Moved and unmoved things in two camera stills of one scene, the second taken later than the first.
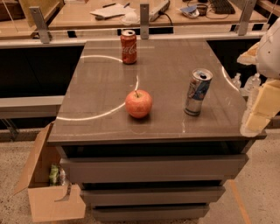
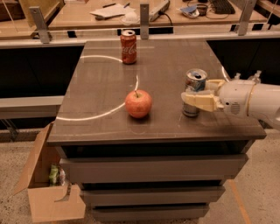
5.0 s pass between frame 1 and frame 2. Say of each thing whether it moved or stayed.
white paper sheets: stayed
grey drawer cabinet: stayed
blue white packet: stayed
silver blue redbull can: moved
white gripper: moved
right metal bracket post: stayed
